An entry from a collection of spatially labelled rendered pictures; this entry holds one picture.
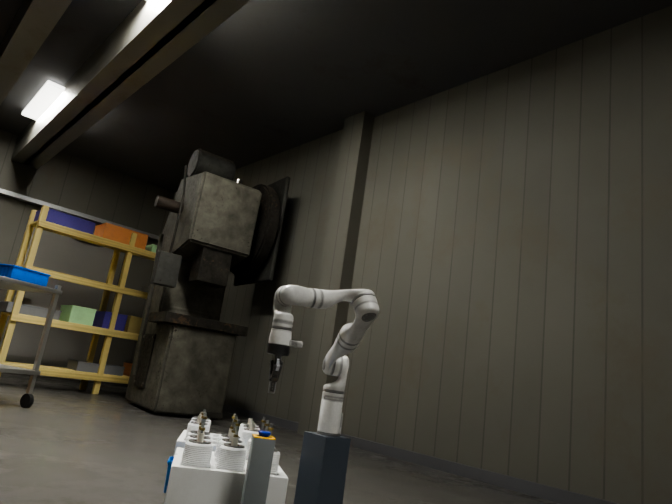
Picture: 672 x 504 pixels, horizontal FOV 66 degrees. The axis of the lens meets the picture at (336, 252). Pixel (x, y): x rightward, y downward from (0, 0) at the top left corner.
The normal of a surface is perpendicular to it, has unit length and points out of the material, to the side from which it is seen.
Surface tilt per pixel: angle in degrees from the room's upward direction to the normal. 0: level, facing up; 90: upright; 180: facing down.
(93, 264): 90
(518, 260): 90
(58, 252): 90
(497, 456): 90
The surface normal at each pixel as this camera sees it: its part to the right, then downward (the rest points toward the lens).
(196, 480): 0.25, -0.20
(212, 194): 0.58, -0.09
